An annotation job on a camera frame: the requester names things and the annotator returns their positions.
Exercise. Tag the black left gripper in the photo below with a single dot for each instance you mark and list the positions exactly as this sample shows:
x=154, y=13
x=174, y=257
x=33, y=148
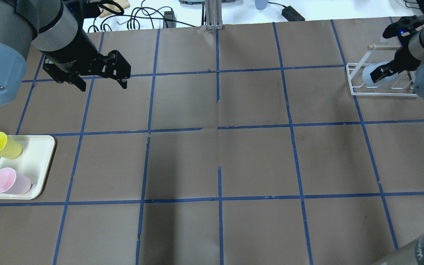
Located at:
x=73, y=53

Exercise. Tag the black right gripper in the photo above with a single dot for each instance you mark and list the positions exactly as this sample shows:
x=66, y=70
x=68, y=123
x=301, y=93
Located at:
x=404, y=59

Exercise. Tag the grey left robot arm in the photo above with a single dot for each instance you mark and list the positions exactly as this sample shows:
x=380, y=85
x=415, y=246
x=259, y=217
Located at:
x=55, y=28

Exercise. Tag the yellow plastic cup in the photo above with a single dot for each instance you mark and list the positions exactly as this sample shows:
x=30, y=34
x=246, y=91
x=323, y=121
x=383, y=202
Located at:
x=9, y=147

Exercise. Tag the pink plastic cup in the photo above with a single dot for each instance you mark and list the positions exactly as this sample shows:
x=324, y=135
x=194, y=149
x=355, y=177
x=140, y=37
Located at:
x=14, y=183

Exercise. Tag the blue cup on desk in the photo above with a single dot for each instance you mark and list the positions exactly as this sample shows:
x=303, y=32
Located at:
x=261, y=4

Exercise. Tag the cream plastic tray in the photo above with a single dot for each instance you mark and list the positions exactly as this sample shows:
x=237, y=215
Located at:
x=34, y=162

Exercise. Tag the black power adapter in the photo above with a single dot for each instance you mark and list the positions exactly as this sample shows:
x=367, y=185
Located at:
x=290, y=14

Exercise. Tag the white wire cup rack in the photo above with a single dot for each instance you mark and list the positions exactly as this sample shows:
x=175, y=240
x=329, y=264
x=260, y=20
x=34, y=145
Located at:
x=399, y=85

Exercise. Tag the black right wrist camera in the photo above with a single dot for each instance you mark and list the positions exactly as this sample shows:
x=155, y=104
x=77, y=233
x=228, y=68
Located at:
x=405, y=26

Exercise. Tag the aluminium frame post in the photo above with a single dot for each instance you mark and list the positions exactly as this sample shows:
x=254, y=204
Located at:
x=213, y=15

